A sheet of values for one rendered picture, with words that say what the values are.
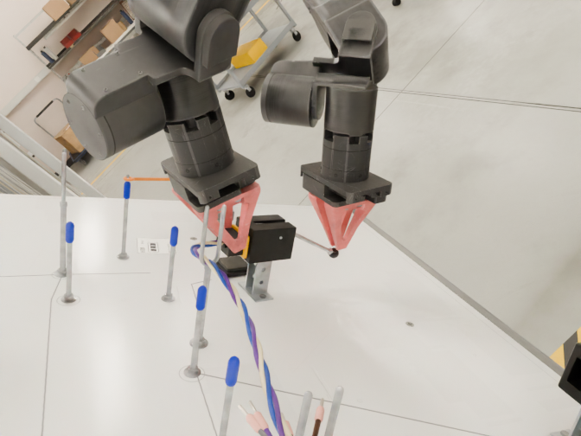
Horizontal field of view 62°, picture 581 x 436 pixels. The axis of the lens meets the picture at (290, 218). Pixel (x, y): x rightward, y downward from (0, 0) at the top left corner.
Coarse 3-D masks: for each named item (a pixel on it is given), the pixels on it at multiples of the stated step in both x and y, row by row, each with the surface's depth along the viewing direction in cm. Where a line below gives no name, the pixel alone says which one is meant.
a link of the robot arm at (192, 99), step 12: (168, 84) 41; (180, 84) 41; (192, 84) 41; (204, 84) 42; (168, 96) 42; (180, 96) 42; (192, 96) 42; (204, 96) 43; (216, 96) 44; (168, 108) 42; (180, 108) 42; (192, 108) 42; (204, 108) 43; (216, 108) 44; (168, 120) 43; (180, 120) 43; (192, 120) 44
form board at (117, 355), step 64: (0, 256) 56; (192, 256) 64; (320, 256) 71; (384, 256) 75; (0, 320) 45; (64, 320) 46; (128, 320) 48; (192, 320) 50; (256, 320) 52; (320, 320) 54; (384, 320) 57; (448, 320) 59; (0, 384) 38; (64, 384) 39; (128, 384) 40; (192, 384) 41; (256, 384) 43; (320, 384) 44; (384, 384) 46; (448, 384) 47; (512, 384) 49
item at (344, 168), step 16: (336, 144) 54; (352, 144) 53; (368, 144) 55; (336, 160) 55; (352, 160) 54; (368, 160) 56; (320, 176) 57; (336, 176) 55; (352, 176) 55; (368, 176) 57; (336, 192) 56; (352, 192) 53; (368, 192) 54; (384, 192) 55
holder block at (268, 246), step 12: (252, 216) 56; (264, 216) 56; (276, 216) 57; (252, 228) 52; (264, 228) 53; (276, 228) 53; (288, 228) 54; (252, 240) 52; (264, 240) 53; (276, 240) 54; (288, 240) 55; (252, 252) 53; (264, 252) 54; (276, 252) 55; (288, 252) 56
